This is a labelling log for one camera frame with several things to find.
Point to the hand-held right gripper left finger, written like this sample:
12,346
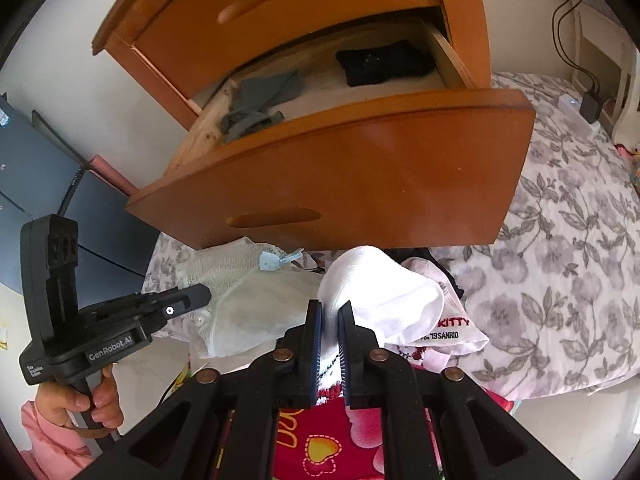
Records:
314,360

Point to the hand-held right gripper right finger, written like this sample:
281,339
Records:
345,360

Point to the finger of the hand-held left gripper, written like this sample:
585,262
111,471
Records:
175,302

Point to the plain white sock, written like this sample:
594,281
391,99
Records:
380,285

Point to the wooden drawer holding socks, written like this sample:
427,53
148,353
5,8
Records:
375,170

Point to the person's left forearm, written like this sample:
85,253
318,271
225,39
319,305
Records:
50,440

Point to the person's left hand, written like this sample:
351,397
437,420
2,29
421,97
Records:
107,400

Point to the white knit garment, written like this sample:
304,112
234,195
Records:
240,300

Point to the red printed blanket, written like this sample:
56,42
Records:
340,450

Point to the light blue tag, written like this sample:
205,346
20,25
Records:
272,260

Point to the white sock red print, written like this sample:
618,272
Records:
460,330

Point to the pink board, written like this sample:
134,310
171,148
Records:
112,175

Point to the grey sock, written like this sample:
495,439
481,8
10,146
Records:
260,105

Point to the grey floral bedsheet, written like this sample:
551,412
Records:
550,260

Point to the black socks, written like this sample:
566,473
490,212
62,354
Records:
385,62

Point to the plain wooden nightstand drawer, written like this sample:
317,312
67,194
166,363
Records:
300,15

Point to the white power strip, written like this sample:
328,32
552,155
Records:
570,105

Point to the black charger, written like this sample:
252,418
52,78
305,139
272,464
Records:
591,107

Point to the white bedside stand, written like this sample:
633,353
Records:
582,50

